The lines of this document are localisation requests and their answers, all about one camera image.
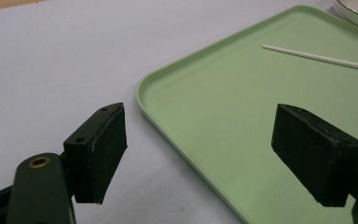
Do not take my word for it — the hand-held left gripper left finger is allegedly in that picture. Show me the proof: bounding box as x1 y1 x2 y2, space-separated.
62 102 129 205

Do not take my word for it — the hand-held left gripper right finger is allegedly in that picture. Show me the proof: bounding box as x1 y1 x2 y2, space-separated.
270 103 358 208

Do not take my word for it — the white chopstick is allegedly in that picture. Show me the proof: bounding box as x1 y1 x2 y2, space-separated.
261 44 358 74

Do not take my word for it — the green plastic tray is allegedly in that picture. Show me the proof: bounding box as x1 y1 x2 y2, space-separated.
135 4 358 224

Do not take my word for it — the white table cover sheet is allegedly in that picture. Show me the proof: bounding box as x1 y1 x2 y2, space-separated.
0 0 337 224

